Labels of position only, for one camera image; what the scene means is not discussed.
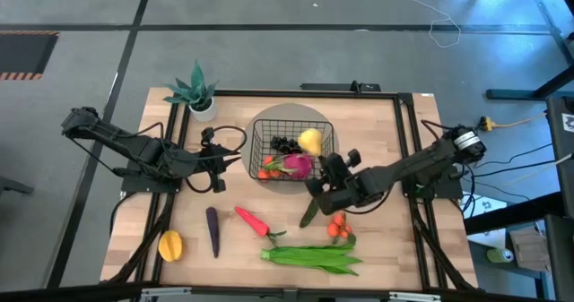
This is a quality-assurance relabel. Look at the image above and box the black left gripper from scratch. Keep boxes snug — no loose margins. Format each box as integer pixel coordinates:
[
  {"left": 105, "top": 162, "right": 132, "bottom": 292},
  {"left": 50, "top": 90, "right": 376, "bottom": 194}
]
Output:
[{"left": 199, "top": 126, "right": 243, "bottom": 194}]

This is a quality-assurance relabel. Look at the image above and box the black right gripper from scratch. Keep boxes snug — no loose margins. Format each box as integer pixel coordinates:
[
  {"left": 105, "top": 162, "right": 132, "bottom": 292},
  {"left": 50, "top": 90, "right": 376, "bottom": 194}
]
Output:
[{"left": 304, "top": 149, "right": 373, "bottom": 217}]

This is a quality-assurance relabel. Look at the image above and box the pink dragon fruit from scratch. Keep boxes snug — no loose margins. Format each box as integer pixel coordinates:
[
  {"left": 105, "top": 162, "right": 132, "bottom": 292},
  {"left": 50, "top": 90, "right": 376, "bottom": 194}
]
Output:
[{"left": 264, "top": 152, "right": 316, "bottom": 181}]

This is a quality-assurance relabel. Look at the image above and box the black grape bunch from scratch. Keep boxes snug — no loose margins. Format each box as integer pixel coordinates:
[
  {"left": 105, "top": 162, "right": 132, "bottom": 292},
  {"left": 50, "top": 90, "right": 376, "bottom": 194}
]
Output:
[{"left": 270, "top": 135, "right": 302, "bottom": 154}]

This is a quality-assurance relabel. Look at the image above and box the dark green cucumber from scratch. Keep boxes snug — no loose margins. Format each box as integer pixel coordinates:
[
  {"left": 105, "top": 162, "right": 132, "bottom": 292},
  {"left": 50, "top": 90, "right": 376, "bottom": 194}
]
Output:
[{"left": 299, "top": 197, "right": 321, "bottom": 229}]

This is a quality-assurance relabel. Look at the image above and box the red carrot with green stem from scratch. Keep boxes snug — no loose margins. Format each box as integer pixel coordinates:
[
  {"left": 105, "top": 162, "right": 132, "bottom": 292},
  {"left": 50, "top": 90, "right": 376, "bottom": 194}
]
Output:
[{"left": 234, "top": 205, "right": 288, "bottom": 248}]

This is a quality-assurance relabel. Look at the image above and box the purple eggplant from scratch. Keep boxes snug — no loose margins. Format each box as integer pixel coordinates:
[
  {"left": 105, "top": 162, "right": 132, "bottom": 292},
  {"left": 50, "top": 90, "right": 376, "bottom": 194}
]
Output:
[{"left": 205, "top": 206, "right": 222, "bottom": 259}]

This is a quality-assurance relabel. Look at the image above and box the green leafy lettuce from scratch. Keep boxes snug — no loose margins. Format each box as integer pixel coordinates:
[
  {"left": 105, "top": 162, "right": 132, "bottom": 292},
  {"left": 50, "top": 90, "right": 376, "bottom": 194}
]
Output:
[{"left": 259, "top": 243, "right": 363, "bottom": 277}]

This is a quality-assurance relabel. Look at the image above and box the round grey mat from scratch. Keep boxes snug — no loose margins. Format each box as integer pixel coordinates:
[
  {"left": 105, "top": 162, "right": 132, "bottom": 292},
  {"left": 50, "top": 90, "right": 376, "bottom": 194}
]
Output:
[{"left": 240, "top": 103, "right": 341, "bottom": 195}]

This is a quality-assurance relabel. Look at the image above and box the artificial plant in white pot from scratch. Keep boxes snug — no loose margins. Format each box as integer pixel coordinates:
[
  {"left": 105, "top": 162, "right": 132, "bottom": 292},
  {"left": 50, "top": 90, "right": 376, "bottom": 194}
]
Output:
[{"left": 162, "top": 58, "right": 220, "bottom": 123}]

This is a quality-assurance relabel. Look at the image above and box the white bin with recycle symbol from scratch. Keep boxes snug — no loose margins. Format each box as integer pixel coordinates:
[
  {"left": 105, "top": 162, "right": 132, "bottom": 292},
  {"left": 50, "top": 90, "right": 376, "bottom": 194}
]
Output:
[{"left": 465, "top": 194, "right": 508, "bottom": 249}]

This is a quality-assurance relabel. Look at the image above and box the green can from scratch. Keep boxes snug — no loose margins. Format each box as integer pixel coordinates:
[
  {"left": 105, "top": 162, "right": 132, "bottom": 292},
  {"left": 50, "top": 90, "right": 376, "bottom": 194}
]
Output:
[{"left": 487, "top": 246, "right": 516, "bottom": 264}]

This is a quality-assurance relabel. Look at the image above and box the black table beam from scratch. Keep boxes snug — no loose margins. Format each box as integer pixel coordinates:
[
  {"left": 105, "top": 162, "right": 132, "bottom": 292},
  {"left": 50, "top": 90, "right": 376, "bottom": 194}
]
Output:
[{"left": 464, "top": 192, "right": 566, "bottom": 236}]

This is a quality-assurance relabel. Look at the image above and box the brown cardboard box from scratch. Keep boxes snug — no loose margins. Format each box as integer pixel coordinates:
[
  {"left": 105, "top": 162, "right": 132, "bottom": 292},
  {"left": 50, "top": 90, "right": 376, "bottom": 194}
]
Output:
[{"left": 509, "top": 227, "right": 552, "bottom": 274}]

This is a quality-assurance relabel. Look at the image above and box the grey chair foot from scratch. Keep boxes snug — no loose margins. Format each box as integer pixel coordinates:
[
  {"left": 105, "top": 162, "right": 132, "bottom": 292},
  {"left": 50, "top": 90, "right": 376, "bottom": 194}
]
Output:
[{"left": 0, "top": 176, "right": 35, "bottom": 195}]

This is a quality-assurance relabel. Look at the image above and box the black equipment cabinet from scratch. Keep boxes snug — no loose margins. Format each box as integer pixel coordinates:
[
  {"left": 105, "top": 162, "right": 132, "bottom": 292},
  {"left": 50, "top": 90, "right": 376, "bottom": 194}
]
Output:
[{"left": 544, "top": 96, "right": 574, "bottom": 302}]

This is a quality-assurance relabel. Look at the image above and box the black hazard-striped floor mat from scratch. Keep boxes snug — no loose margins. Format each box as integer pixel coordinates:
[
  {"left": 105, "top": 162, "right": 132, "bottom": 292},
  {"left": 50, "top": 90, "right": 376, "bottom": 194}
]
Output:
[{"left": 0, "top": 30, "right": 60, "bottom": 82}]

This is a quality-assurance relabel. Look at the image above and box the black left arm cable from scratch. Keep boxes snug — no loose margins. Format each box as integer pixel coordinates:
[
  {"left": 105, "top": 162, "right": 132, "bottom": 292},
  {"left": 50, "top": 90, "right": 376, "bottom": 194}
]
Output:
[{"left": 184, "top": 125, "right": 248, "bottom": 194}]

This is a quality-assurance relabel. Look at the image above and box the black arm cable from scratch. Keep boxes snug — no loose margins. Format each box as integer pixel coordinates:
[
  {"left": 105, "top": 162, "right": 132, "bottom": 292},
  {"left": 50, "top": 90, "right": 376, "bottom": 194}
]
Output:
[
  {"left": 184, "top": 125, "right": 248, "bottom": 194},
  {"left": 344, "top": 189, "right": 394, "bottom": 217}
]

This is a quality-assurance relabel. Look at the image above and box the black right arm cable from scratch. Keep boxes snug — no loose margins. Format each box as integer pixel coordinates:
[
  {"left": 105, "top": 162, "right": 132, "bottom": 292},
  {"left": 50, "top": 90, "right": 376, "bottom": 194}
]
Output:
[{"left": 344, "top": 189, "right": 394, "bottom": 217}]

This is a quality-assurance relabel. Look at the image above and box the black wire basket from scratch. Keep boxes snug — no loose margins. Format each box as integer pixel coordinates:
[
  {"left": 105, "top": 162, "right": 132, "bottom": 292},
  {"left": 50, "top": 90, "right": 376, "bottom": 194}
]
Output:
[{"left": 248, "top": 118, "right": 336, "bottom": 183}]

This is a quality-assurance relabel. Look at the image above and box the black aluminium table frame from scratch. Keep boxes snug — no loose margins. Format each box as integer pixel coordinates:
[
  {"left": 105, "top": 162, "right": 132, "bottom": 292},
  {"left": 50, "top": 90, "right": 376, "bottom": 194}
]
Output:
[{"left": 100, "top": 89, "right": 479, "bottom": 294}]

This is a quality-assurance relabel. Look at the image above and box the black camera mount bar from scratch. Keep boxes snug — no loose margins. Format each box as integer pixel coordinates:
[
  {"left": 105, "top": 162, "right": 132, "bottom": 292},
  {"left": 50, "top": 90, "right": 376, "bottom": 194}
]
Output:
[{"left": 300, "top": 81, "right": 382, "bottom": 93}]

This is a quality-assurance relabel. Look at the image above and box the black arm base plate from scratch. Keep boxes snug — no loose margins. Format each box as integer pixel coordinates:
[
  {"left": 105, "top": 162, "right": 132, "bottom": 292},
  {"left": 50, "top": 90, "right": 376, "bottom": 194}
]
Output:
[
  {"left": 401, "top": 176, "right": 463, "bottom": 200},
  {"left": 120, "top": 158, "right": 185, "bottom": 194}
]

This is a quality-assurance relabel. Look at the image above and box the yellow power plug with cable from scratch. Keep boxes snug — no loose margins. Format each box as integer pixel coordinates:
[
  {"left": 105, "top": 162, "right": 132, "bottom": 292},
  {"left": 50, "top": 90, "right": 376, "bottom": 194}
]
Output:
[{"left": 478, "top": 113, "right": 546, "bottom": 133}]

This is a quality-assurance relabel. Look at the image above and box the white floor cable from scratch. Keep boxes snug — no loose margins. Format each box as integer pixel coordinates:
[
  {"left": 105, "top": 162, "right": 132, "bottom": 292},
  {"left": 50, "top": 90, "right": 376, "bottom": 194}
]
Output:
[{"left": 367, "top": 0, "right": 462, "bottom": 49}]

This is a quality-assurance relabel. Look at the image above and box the black rail with silver brackets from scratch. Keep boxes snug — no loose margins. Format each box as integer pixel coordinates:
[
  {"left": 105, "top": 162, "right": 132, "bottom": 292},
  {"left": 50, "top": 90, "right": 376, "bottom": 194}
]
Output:
[{"left": 0, "top": 282, "right": 574, "bottom": 302}]

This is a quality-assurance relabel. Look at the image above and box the black desk frame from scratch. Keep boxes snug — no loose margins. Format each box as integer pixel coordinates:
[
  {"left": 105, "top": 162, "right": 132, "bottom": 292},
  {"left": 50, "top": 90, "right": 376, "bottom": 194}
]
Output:
[{"left": 486, "top": 0, "right": 574, "bottom": 101}]

